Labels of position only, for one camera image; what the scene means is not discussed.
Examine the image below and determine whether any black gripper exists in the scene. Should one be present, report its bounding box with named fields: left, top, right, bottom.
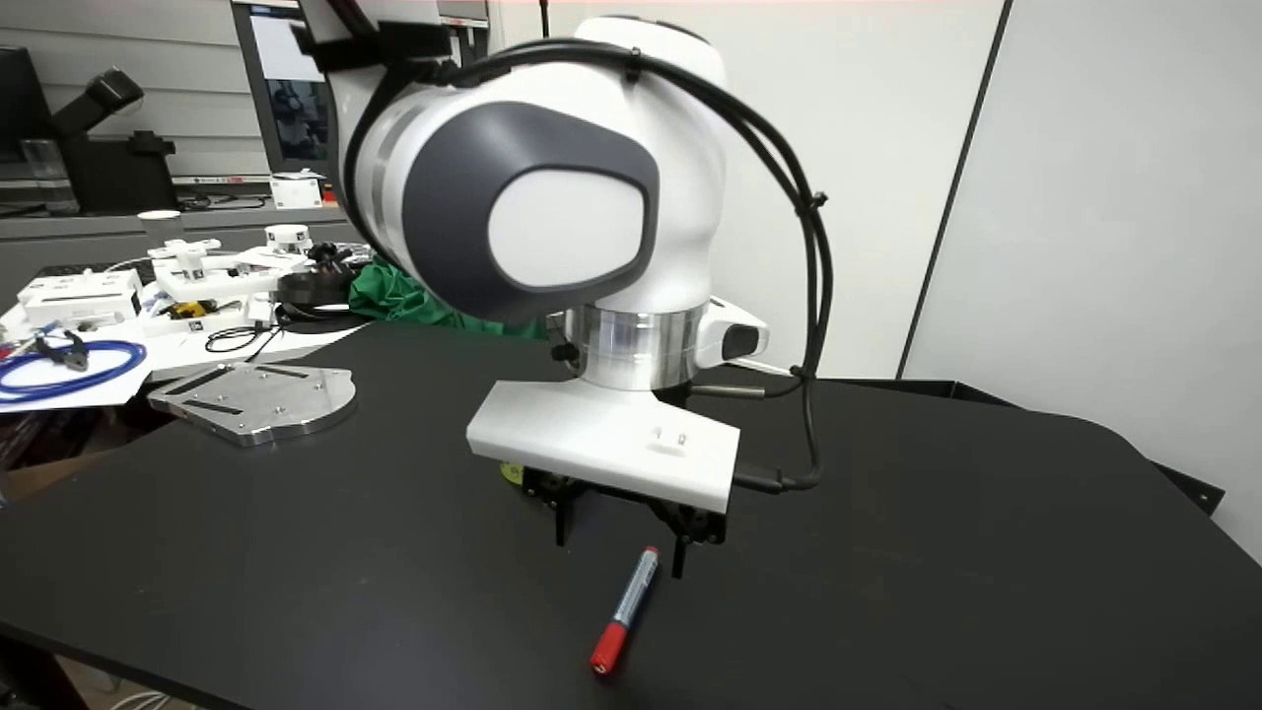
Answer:
left=506, top=464, right=727, bottom=577

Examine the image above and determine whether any red capped silver marker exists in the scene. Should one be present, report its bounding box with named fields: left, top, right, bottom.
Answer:
left=588, top=548, right=663, bottom=677

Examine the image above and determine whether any green cloth pile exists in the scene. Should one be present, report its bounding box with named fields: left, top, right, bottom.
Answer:
left=347, top=256, right=544, bottom=340

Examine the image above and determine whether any black leaning rod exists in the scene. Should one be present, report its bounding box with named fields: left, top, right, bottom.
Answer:
left=895, top=0, right=1018, bottom=379

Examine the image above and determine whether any black bag on desk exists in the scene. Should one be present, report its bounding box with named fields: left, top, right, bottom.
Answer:
left=275, top=243, right=358, bottom=329

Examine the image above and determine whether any white device on desk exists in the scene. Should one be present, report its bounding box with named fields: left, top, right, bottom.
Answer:
left=21, top=266, right=142, bottom=327

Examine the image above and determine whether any black microscope on counter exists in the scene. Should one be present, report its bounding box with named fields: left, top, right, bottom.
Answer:
left=0, top=47, right=178, bottom=214

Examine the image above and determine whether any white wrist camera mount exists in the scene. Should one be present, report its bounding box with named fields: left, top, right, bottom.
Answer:
left=466, top=295, right=764, bottom=511

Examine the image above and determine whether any black cable on desk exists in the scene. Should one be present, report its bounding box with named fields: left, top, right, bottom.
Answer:
left=203, top=316, right=284, bottom=366

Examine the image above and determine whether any blue coiled cable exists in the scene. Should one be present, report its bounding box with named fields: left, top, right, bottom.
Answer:
left=0, top=335, right=149, bottom=404

